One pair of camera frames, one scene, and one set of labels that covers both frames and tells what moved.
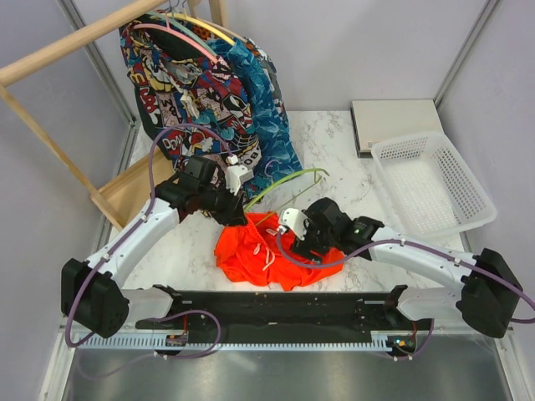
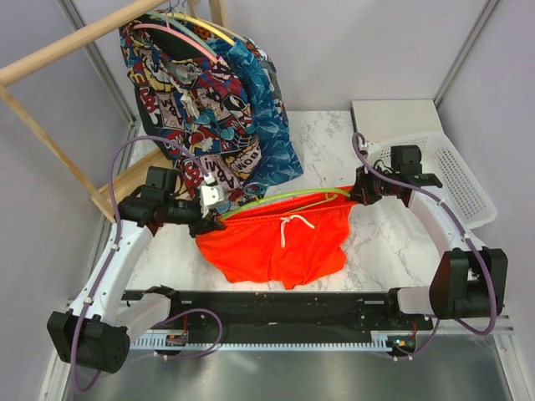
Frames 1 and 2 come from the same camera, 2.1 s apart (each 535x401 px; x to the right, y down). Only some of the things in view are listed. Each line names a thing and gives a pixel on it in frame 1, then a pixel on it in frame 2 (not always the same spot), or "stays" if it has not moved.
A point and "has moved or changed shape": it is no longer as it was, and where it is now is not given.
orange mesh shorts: [251, 250] has moved or changed shape
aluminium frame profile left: [73, 15] stays
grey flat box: [379, 121] stays
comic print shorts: [191, 98] stays
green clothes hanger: [318, 174] → [338, 190]
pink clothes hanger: [183, 33] stays
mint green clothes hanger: [185, 29] stays
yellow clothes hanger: [203, 24] stays
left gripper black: [233, 214] → [203, 225]
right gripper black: [303, 246] → [362, 192]
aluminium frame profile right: [482, 18] stays
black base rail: [290, 314] stays
